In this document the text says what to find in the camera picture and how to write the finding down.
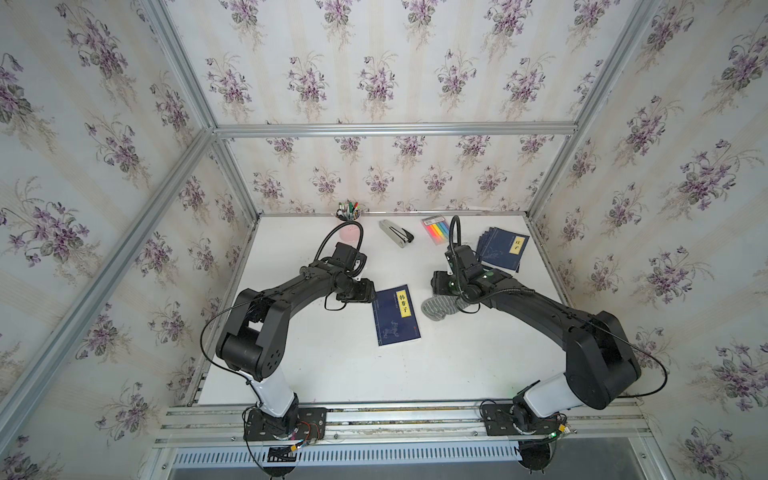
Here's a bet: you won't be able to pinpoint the blue book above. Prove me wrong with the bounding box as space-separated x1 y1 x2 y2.
372 285 421 346
475 227 530 272

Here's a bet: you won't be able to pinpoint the grey patterned cloth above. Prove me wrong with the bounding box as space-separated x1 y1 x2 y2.
421 295 470 321

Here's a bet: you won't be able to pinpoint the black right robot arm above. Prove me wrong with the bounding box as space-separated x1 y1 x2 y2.
431 243 641 433

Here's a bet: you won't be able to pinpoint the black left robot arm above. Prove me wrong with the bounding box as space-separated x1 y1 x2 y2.
216 243 375 421

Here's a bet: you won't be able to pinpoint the pink pen cup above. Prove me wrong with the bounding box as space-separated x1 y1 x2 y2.
339 221 361 243

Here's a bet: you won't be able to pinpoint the colourful highlighter pack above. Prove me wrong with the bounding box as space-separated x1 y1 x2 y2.
421 215 450 245

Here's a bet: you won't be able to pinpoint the grey black stapler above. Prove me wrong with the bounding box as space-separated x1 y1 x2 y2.
378 219 414 248

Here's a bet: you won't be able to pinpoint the pens in cup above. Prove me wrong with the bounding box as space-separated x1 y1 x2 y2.
335 201 360 222

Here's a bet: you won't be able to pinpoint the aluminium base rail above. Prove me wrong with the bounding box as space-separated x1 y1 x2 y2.
143 399 657 479

